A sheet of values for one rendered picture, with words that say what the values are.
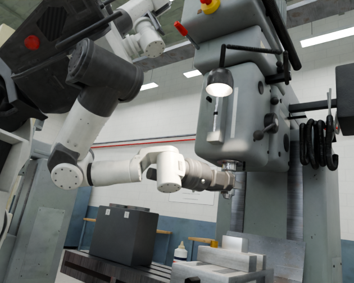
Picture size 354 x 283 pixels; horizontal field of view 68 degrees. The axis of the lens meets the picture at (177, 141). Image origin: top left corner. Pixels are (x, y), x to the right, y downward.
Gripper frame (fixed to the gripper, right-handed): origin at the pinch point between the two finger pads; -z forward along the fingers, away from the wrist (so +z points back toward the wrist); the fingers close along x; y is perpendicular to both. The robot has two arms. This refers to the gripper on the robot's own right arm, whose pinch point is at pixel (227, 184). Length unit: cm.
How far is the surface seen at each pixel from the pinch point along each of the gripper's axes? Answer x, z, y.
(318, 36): 131, -295, -310
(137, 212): 27.2, 16.5, 12.6
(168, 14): 450, -170, -496
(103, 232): 41, 23, 22
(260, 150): -9.4, -3.3, -11.0
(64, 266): 52, 31, 36
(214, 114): -4.5, 12.4, -18.9
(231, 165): -2.0, 1.3, -5.9
